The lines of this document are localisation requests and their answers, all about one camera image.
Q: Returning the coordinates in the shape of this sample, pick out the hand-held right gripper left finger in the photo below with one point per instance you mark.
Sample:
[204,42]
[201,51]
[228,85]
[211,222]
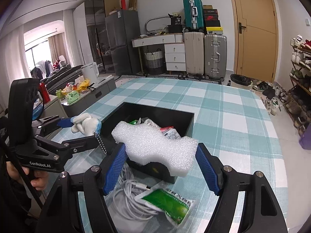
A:
[114,171]

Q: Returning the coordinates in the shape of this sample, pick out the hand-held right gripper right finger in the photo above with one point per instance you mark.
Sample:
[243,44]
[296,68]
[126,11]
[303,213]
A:
[209,172]

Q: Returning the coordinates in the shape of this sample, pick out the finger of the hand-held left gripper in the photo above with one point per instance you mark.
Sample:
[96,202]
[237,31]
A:
[64,123]
[80,143]

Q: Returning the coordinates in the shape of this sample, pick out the white wavy foam block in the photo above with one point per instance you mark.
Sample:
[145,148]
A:
[150,145]

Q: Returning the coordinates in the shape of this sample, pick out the green packet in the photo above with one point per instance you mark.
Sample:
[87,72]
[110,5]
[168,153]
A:
[170,203]

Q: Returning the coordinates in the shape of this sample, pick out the black cardboard box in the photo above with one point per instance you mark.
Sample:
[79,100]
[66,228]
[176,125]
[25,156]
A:
[170,119]

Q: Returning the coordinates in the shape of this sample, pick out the green soft item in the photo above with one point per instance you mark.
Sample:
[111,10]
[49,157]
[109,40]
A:
[73,97]

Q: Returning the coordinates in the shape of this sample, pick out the person's left hand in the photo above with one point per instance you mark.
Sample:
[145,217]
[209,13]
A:
[40,180]

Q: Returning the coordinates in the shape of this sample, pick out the red thermos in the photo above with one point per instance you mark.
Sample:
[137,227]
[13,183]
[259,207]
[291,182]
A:
[45,93]

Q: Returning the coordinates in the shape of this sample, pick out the yellow plastic bag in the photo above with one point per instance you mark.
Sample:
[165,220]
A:
[81,85]

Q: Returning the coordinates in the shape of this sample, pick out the grey side cabinet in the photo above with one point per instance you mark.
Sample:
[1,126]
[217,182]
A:
[97,94]

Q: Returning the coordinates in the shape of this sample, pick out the black sofa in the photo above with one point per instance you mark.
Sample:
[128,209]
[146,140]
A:
[63,74]

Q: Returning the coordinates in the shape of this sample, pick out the hanging clothes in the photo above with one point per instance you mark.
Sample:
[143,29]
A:
[46,68]

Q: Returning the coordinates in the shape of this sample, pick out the red white packet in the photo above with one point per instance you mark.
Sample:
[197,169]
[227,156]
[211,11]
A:
[171,133]

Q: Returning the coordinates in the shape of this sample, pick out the white appliance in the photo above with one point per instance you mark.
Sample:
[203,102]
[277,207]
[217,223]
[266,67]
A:
[90,72]

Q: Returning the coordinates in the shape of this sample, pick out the beige curtain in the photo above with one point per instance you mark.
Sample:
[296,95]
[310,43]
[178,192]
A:
[55,51]

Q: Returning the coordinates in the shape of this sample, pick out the black trash bin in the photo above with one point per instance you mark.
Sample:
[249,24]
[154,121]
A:
[240,81]

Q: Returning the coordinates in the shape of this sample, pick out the loose sneakers group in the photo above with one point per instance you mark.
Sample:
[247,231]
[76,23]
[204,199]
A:
[269,94]

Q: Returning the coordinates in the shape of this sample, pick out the dark glass cabinet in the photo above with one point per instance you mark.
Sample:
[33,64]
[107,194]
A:
[96,29]

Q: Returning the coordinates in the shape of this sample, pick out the grey refrigerator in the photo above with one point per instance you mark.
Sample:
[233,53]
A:
[124,41]

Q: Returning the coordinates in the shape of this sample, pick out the purple bag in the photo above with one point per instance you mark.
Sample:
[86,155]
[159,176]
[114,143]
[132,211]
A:
[306,138]

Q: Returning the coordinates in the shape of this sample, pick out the woven laundry basket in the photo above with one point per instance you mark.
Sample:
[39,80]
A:
[155,62]

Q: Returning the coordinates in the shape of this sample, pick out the wooden shoe rack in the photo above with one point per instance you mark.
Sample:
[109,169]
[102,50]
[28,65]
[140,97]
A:
[295,94]

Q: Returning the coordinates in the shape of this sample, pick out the silver suitcase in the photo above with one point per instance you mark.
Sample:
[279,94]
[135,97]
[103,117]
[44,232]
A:
[215,55]

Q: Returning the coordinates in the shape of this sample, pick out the white drawer desk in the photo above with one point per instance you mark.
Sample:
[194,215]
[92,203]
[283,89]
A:
[175,58]

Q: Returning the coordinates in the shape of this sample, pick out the beige suitcase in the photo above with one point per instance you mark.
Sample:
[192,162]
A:
[194,53]

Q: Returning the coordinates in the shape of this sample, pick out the tall cardboard box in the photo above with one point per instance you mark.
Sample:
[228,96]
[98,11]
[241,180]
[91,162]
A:
[111,1]

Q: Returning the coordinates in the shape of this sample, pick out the oval mirror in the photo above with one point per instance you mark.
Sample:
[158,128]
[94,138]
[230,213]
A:
[155,24]

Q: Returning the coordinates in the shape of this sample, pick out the shoe rack with shoes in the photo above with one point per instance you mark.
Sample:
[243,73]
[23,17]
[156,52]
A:
[300,72]

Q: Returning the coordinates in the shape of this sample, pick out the small brown cardboard box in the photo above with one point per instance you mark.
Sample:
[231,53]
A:
[132,3]

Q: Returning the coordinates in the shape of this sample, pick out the black paper bag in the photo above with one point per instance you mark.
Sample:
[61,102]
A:
[175,19]

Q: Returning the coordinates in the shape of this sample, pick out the black shoe box red logo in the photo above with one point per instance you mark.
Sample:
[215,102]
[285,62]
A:
[211,17]

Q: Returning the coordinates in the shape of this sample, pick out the teal suitcase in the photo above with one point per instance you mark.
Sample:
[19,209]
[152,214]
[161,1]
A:
[193,14]

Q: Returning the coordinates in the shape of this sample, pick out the tan wooden door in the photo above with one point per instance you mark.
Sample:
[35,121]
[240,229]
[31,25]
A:
[255,17]

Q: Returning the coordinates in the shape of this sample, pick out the brown shoe box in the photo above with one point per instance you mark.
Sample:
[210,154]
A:
[207,7]

